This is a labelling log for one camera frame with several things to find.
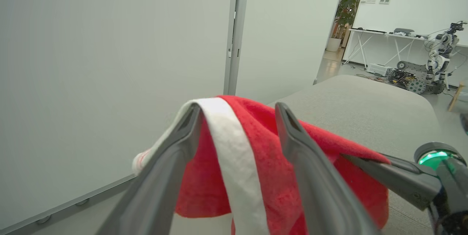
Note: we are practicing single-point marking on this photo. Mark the flat black keyboard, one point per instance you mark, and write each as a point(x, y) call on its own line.
point(376, 30)

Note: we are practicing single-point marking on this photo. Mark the dark tracked robot base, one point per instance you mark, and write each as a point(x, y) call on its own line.
point(413, 79)

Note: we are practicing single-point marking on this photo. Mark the white box device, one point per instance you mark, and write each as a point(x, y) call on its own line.
point(378, 69)

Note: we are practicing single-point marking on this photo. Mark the white long table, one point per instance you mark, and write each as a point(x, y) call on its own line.
point(380, 34)

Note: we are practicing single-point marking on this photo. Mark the light wooden stand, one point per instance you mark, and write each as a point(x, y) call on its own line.
point(456, 97)

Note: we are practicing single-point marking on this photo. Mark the green leafy potted plant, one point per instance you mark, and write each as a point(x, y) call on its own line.
point(347, 8)

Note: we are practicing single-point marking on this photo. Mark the grey metal partition base rail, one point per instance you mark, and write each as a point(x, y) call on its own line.
point(65, 204)

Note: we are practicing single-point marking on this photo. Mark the red garment with white band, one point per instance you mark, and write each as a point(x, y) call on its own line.
point(270, 162)

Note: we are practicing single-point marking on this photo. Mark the grey metal partition post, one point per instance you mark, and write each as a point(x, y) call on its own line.
point(236, 34)

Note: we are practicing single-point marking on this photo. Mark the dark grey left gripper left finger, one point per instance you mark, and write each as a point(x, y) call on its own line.
point(157, 187)

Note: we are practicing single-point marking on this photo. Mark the white grey background robot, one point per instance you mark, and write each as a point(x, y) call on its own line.
point(440, 52)

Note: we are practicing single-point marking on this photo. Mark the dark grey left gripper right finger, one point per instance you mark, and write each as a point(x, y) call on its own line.
point(318, 187)

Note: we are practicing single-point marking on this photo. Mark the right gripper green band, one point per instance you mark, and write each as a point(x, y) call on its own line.
point(453, 191)

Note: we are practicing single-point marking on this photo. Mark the white plant pot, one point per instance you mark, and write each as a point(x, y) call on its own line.
point(333, 45)

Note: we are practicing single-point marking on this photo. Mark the grey device on table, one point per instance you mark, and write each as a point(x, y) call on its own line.
point(403, 31)

